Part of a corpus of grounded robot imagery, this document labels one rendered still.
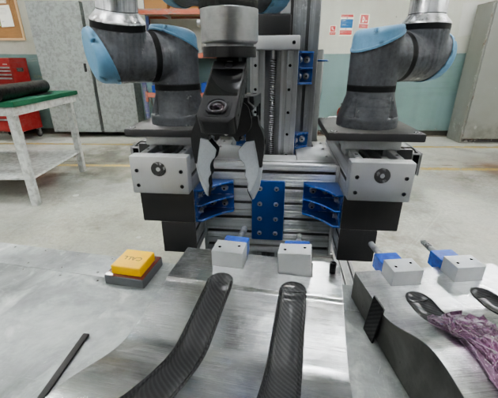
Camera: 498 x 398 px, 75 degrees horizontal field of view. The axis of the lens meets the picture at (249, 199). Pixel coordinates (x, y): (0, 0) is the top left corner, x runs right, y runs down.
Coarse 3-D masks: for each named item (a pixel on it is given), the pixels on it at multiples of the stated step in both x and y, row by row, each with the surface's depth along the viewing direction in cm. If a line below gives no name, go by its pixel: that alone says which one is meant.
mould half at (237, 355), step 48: (192, 288) 47; (240, 288) 47; (336, 288) 47; (144, 336) 39; (240, 336) 39; (336, 336) 39; (96, 384) 29; (192, 384) 31; (240, 384) 32; (336, 384) 33
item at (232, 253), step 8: (240, 232) 61; (224, 240) 54; (232, 240) 57; (240, 240) 57; (248, 240) 57; (216, 248) 52; (224, 248) 52; (232, 248) 52; (240, 248) 52; (248, 248) 57; (216, 256) 51; (224, 256) 51; (232, 256) 51; (240, 256) 50; (216, 264) 52; (224, 264) 52; (232, 264) 51; (240, 264) 51
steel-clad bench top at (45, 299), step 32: (0, 256) 71; (32, 256) 71; (64, 256) 71; (96, 256) 71; (0, 288) 61; (32, 288) 61; (64, 288) 61; (96, 288) 61; (128, 288) 61; (352, 288) 61; (0, 320) 53; (32, 320) 53; (64, 320) 53; (96, 320) 53; (128, 320) 53; (352, 320) 53; (0, 352) 47; (32, 352) 47; (64, 352) 47; (96, 352) 47; (352, 352) 47; (0, 384) 43; (32, 384) 43; (352, 384) 43; (384, 384) 43
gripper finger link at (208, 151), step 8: (200, 144) 47; (208, 144) 46; (216, 144) 47; (200, 152) 47; (208, 152) 47; (216, 152) 47; (200, 160) 48; (208, 160) 47; (200, 168) 48; (208, 168) 48; (200, 176) 49; (208, 176) 48; (208, 184) 49; (208, 192) 50
